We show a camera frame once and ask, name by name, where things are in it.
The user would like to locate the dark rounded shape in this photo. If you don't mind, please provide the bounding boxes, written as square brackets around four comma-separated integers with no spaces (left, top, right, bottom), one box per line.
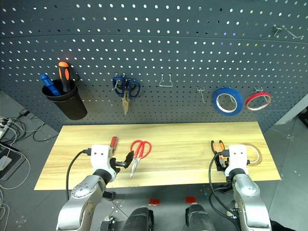
[185,203,216,231]
[126,206,154,231]

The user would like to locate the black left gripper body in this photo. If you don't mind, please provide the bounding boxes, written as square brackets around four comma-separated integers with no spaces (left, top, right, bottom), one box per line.
[109,157,122,174]

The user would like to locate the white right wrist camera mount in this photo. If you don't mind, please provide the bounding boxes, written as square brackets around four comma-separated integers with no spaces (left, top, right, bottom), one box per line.
[225,144,249,175]

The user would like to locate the dark grey perforated pegboard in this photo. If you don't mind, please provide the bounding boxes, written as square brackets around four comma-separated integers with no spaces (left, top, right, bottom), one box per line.
[0,0,308,135]

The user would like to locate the blue tape roll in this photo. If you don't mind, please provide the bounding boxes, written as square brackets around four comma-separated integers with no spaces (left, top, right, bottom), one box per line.
[212,87,244,116]

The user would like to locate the long silver peg hook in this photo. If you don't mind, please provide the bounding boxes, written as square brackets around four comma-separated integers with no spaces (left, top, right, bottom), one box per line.
[272,25,305,40]

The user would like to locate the white power strip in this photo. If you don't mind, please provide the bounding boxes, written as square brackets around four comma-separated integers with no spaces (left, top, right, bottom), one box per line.
[0,118,12,138]

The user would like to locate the blue handled scissors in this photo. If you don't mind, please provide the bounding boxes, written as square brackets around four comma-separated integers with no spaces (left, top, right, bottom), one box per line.
[112,76,141,116]

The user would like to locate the black plastic cup holder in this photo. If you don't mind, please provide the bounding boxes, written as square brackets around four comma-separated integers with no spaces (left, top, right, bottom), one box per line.
[41,79,88,120]

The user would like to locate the blue handled screwdriver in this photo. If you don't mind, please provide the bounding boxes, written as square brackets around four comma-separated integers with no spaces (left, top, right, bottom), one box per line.
[39,74,62,97]

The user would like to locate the silver double prong hook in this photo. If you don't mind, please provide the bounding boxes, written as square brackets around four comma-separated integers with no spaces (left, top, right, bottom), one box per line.
[196,86,206,103]

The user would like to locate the silver scissors peg hook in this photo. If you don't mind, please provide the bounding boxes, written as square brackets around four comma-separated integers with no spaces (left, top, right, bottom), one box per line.
[115,73,127,90]

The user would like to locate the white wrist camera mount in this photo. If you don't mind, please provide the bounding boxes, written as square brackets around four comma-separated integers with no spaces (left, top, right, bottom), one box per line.
[225,144,249,175]
[90,144,114,173]

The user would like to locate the black box at wall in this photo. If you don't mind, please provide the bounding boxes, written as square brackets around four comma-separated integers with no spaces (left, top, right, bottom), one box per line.
[297,111,308,128]

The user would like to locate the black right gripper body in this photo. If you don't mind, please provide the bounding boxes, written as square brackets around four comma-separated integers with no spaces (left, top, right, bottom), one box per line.
[217,156,229,172]

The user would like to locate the red handled screwdriver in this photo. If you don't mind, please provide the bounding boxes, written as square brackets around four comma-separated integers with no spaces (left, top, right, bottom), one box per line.
[109,136,119,151]

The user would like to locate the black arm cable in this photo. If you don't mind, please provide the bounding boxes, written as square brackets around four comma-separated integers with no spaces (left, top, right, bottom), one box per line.
[208,149,240,230]
[65,149,92,202]

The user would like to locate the red tape roll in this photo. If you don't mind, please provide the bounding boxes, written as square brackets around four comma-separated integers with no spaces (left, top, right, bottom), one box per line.
[245,92,272,112]

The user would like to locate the orange and black pliers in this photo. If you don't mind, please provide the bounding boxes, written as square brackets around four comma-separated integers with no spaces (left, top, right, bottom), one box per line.
[211,140,228,168]

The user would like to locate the silver tape peg hook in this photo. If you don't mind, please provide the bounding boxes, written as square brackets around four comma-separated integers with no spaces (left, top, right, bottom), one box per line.
[222,86,237,106]
[254,86,270,104]

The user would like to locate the black floor cable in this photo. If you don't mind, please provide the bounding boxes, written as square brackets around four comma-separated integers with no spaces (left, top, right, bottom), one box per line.
[32,122,60,143]

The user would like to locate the clear tan tape roll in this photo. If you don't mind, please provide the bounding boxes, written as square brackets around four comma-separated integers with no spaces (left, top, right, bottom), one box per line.
[242,143,263,167]

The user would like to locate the red handled scissors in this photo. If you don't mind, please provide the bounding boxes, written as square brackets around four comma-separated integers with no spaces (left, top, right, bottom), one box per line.
[129,140,153,179]

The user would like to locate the silver wire loop hook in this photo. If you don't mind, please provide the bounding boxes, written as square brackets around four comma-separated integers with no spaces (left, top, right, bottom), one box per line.
[158,73,174,87]

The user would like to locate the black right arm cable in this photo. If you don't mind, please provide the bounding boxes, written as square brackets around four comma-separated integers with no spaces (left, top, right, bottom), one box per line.
[208,149,240,230]

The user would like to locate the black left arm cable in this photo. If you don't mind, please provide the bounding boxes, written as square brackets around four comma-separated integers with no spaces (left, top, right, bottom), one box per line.
[65,149,92,202]

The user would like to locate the black flat floor device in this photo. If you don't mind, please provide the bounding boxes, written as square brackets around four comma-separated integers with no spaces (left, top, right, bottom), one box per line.
[0,143,26,181]

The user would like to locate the orange and black screwdriver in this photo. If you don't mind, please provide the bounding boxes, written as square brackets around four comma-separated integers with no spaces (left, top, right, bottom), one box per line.
[58,61,72,93]

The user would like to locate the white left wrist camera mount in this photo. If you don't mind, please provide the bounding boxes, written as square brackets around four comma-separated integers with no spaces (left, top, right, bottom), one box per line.
[90,144,114,173]

